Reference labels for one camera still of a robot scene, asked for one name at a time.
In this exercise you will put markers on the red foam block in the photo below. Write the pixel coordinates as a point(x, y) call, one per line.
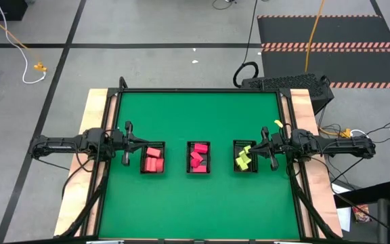
point(200, 148)
point(196, 156)
point(195, 163)
point(200, 169)

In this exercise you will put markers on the black perforated computer case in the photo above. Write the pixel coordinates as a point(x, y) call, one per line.
point(283, 82)

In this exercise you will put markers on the black mat with striped edge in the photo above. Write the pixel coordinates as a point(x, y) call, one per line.
point(323, 30)
point(350, 66)

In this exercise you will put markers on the wooden table side board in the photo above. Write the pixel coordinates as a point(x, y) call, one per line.
point(303, 112)
point(80, 189)

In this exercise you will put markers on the black plastic slotted basket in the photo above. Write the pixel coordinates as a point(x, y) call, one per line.
point(254, 166)
point(189, 147)
point(142, 169)

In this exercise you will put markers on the black aluminium table frame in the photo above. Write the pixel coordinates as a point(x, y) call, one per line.
point(198, 90)

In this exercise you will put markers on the yellow power plug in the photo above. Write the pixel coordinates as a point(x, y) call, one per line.
point(346, 132)

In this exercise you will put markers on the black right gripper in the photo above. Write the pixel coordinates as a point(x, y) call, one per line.
point(281, 145)

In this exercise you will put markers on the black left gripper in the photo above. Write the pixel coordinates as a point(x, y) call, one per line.
point(120, 142)

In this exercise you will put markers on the black cabinet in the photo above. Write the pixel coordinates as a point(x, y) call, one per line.
point(2, 9)

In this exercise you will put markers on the black desk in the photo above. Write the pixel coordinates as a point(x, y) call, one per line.
point(374, 193)

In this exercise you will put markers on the yellow-green foam block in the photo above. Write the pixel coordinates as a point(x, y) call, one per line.
point(248, 148)
point(245, 165)
point(242, 154)
point(238, 161)

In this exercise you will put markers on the green table mat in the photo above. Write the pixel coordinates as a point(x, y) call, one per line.
point(195, 210)

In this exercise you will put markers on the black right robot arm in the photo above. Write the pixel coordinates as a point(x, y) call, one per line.
point(337, 145)

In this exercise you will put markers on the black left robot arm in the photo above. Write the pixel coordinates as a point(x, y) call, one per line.
point(63, 144)

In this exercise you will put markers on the colourful printed card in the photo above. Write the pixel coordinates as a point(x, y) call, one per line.
point(361, 213)

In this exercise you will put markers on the white paper sheet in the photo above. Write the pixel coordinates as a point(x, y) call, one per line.
point(343, 215)

